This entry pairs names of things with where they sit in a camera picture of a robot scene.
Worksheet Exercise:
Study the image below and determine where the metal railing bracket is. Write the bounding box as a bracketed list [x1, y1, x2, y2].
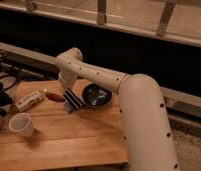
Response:
[156, 0, 176, 36]
[25, 0, 37, 12]
[97, 0, 107, 25]

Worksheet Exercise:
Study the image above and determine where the black striped eraser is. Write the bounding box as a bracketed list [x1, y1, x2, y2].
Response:
[63, 89, 83, 110]

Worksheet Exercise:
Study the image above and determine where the blue cloth piece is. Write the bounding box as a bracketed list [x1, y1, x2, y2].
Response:
[65, 102, 76, 113]

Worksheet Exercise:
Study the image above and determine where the dark red sausage toy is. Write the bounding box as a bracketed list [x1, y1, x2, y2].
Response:
[45, 91, 65, 102]

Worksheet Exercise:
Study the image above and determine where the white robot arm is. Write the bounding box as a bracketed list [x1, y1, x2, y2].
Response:
[55, 48, 180, 171]

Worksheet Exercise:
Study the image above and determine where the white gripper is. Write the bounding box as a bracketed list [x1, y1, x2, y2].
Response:
[58, 77, 75, 90]

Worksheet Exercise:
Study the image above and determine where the black bowl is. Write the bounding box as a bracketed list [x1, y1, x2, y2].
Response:
[82, 83, 112, 108]

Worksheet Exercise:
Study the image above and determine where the translucent plastic cup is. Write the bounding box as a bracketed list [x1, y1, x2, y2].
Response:
[9, 113, 34, 137]

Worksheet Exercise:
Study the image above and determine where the black cable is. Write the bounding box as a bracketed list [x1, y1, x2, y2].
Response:
[0, 73, 19, 92]

